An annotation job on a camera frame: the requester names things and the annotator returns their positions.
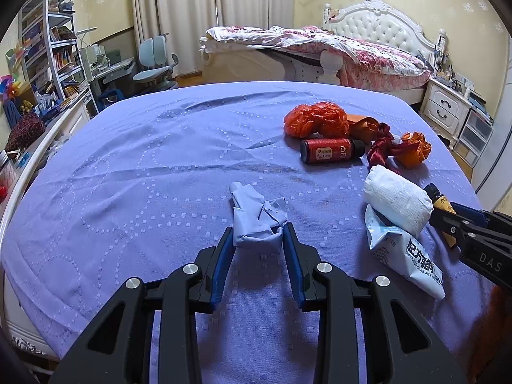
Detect white blue snack packet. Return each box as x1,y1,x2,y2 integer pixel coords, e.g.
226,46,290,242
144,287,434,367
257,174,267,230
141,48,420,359
364,204,446,300

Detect white ornate bed frame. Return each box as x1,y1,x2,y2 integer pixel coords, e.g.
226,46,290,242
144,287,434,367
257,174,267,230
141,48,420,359
0,90,97,372

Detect plastic drawer unit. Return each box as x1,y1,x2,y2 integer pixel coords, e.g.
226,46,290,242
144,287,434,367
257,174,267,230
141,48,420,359
452,106,494,169

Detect colourful pinwheel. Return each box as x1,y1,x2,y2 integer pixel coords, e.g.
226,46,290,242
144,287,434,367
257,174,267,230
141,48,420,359
0,73,25,101

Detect crumpled orange plastic bag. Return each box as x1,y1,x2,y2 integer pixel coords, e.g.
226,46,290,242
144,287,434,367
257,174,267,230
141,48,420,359
283,102,352,139

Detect grey study desk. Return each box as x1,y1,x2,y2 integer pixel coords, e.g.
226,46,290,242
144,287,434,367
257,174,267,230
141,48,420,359
80,57,137,107

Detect crumpled brown paper bag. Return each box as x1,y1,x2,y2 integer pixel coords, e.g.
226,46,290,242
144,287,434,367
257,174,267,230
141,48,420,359
346,116,380,141

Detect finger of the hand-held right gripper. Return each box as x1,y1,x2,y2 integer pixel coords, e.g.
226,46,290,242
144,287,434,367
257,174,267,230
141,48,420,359
452,203,512,237
429,210,487,249

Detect crumpled orange paper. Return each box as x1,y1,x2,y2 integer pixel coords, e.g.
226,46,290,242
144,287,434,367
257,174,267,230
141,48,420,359
390,131,433,169

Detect person's right forearm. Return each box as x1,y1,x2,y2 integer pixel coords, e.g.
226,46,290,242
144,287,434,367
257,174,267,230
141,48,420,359
466,282,512,372

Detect small dark bottle yellow label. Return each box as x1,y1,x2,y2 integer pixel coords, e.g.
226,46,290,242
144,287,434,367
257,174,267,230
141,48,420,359
424,183,459,249

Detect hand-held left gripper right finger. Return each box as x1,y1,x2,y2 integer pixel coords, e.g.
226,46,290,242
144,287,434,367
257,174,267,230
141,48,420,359
281,223,468,384

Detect purple bed sheet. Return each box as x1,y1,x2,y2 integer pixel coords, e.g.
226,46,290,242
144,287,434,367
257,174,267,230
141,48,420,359
0,81,497,384

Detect pale blue desk chair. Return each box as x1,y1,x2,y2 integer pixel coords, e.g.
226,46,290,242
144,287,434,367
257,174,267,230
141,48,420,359
132,35,180,91

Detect white nightstand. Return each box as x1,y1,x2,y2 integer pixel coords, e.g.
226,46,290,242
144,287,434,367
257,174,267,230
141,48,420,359
420,77,473,148

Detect light blue packet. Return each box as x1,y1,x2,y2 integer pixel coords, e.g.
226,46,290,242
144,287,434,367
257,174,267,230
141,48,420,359
229,181,289,249

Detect maroon fuzzy bundle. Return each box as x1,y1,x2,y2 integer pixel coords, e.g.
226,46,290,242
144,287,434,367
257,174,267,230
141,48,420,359
4,112,46,153

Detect black bottle red label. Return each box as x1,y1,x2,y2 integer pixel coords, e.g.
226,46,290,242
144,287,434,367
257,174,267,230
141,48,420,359
300,138,365,164

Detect blue plastic basket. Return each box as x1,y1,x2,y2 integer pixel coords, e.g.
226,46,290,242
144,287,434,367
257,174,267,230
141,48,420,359
3,99,25,129

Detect white bookshelf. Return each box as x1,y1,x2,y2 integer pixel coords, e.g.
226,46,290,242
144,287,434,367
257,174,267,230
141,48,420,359
18,0,92,102

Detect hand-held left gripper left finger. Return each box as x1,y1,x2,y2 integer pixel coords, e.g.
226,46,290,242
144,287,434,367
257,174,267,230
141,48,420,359
48,227,236,384

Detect pink floral quilt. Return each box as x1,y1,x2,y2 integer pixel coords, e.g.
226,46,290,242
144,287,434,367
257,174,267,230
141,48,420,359
206,25,433,89

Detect beige curtains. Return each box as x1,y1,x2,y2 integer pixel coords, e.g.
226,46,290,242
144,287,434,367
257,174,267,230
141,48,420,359
132,0,297,84

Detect white tufted headboard bed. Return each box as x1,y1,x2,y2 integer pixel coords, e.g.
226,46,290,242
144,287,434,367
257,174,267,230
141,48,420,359
200,0,446,105

